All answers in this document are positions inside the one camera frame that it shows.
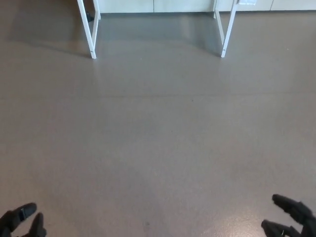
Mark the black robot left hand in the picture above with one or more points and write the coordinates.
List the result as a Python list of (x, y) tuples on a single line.
[(17, 217)]

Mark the white metal table leg frame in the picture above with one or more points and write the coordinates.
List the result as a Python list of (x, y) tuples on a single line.
[(89, 32), (228, 32)]

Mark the white cabinet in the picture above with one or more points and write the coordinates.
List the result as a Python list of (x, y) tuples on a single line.
[(153, 6)]

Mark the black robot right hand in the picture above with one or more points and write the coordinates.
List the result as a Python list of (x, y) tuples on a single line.
[(296, 209)]

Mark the small black floor object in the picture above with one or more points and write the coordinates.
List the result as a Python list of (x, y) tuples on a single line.
[(89, 16)]

